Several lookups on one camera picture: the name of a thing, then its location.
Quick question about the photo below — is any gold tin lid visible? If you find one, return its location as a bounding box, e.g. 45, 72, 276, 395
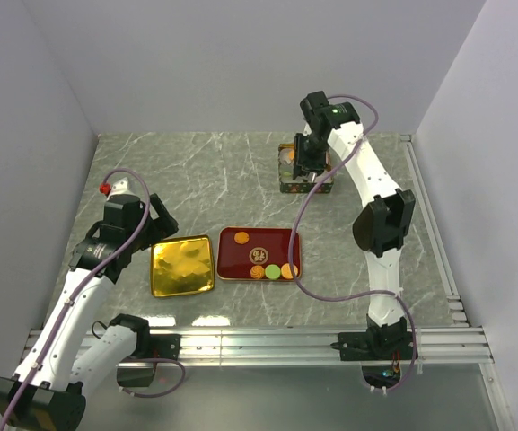
150, 235, 215, 298

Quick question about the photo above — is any orange swirl cookie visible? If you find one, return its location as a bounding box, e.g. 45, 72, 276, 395
250, 265, 265, 279

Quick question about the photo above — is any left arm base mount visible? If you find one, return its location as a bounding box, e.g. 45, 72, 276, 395
146, 333, 181, 360

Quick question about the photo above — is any red rectangular tray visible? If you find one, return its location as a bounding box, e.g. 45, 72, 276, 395
216, 226, 302, 282

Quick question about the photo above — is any aluminium mounting rail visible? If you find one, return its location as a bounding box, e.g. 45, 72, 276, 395
19, 326, 496, 367

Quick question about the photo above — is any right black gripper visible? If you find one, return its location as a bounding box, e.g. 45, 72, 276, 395
293, 132, 329, 181

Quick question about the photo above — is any brown round cookie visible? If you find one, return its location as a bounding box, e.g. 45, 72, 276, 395
233, 231, 250, 245

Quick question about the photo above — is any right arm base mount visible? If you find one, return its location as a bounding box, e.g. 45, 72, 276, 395
331, 331, 418, 362

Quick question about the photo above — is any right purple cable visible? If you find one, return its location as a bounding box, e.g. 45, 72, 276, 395
287, 92, 421, 394

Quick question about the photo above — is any orange waffle round cookie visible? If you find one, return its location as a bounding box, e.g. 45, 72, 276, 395
281, 263, 300, 280

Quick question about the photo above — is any green cookie tin box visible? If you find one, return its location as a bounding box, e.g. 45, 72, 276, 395
277, 144, 334, 194

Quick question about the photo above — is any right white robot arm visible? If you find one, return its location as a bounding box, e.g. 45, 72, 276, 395
292, 91, 416, 358

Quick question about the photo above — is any dark patterned cookie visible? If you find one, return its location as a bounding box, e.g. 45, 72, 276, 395
249, 247, 268, 265

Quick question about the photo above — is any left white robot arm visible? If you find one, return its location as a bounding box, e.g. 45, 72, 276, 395
0, 170, 178, 430

